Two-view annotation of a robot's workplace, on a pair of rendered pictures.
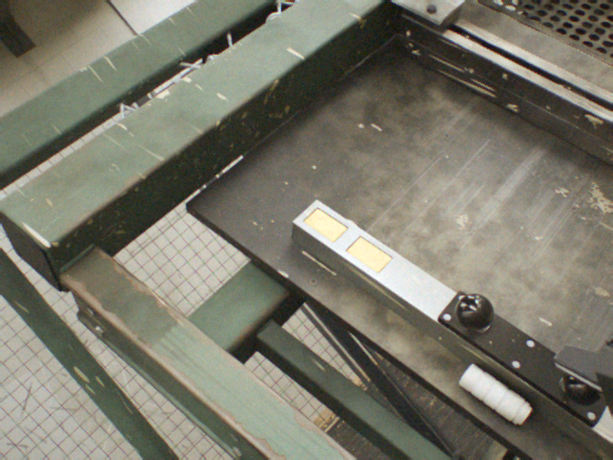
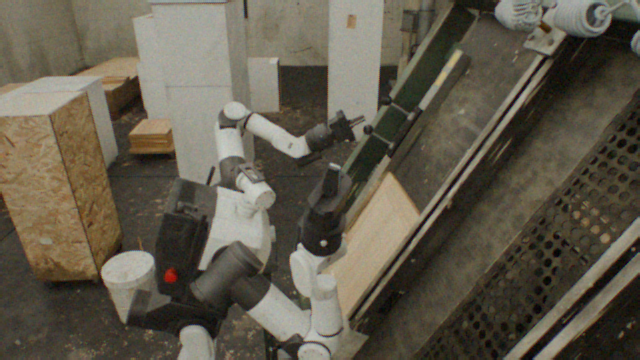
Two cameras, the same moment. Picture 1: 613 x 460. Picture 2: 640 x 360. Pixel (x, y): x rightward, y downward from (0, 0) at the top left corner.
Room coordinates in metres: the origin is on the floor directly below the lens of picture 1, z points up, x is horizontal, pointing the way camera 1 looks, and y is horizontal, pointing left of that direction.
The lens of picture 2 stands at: (0.94, -1.47, 1.96)
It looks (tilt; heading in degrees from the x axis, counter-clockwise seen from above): 27 degrees down; 111
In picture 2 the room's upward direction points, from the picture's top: straight up
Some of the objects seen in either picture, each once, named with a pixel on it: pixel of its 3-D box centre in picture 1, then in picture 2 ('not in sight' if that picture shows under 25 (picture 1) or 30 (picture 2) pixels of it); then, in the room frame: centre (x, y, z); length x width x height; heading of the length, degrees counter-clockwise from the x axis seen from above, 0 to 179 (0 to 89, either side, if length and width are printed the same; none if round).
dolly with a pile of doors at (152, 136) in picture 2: not in sight; (158, 139); (-2.45, 2.10, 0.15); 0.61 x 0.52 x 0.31; 111
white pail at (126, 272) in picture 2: not in sight; (133, 281); (-0.84, -0.04, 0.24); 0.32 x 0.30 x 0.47; 111
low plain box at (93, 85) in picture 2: not in sight; (60, 135); (-2.86, 1.19, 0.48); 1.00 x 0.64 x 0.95; 111
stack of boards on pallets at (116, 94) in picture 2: not in sight; (116, 84); (-4.68, 3.71, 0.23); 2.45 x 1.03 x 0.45; 111
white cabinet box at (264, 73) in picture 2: not in sight; (260, 84); (-2.13, 4.04, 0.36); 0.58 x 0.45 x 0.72; 21
